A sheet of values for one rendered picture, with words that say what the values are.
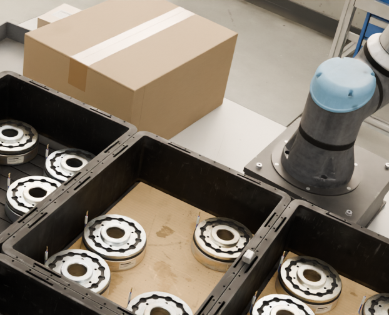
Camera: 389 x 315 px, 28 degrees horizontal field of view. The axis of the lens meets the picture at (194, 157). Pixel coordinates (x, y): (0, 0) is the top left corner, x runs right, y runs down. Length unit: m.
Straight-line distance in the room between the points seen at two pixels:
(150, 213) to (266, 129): 0.61
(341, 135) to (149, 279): 0.50
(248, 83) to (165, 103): 1.86
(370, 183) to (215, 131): 0.42
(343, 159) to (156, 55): 0.46
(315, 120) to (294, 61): 2.31
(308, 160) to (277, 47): 2.39
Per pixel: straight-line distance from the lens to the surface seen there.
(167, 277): 1.26
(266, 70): 3.69
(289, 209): 1.29
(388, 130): 3.24
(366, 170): 1.68
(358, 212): 1.56
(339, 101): 1.49
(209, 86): 1.86
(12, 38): 2.12
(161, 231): 1.34
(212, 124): 1.88
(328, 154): 1.55
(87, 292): 1.08
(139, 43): 1.75
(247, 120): 1.93
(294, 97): 3.52
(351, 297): 1.33
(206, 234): 1.31
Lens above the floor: 1.70
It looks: 35 degrees down
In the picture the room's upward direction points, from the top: 12 degrees clockwise
